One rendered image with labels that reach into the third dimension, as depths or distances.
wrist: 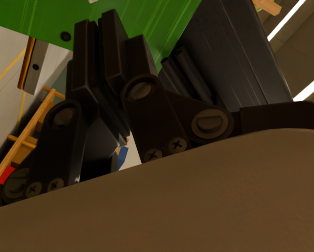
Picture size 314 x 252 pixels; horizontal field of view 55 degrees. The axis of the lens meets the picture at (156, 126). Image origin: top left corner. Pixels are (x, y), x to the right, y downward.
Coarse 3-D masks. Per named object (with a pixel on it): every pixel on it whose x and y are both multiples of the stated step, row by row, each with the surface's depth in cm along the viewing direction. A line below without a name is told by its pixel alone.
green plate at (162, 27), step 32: (0, 0) 27; (32, 0) 27; (64, 0) 27; (128, 0) 28; (160, 0) 28; (192, 0) 28; (32, 32) 29; (64, 32) 29; (128, 32) 30; (160, 32) 30; (160, 64) 33
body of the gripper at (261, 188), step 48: (240, 144) 6; (288, 144) 5; (48, 192) 6; (96, 192) 6; (144, 192) 6; (192, 192) 5; (240, 192) 5; (288, 192) 5; (0, 240) 6; (48, 240) 5; (96, 240) 5; (144, 240) 5; (192, 240) 5; (240, 240) 4; (288, 240) 4
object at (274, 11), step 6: (252, 0) 269; (258, 0) 265; (264, 0) 267; (270, 0) 269; (258, 6) 294; (264, 6) 270; (270, 6) 269; (276, 6) 270; (270, 12) 275; (276, 12) 271
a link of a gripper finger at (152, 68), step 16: (112, 16) 11; (112, 32) 10; (112, 48) 10; (128, 48) 11; (144, 48) 10; (112, 64) 9; (128, 64) 10; (144, 64) 10; (112, 80) 9; (112, 96) 9; (176, 96) 9; (176, 112) 8; (192, 112) 8; (208, 112) 8; (224, 112) 8; (192, 128) 8; (208, 128) 7; (224, 128) 7; (192, 144) 8
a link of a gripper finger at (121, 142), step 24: (96, 24) 12; (96, 48) 10; (72, 72) 9; (96, 72) 9; (72, 96) 10; (96, 96) 9; (96, 120) 9; (120, 120) 10; (96, 144) 9; (120, 144) 11; (24, 168) 9; (96, 168) 10
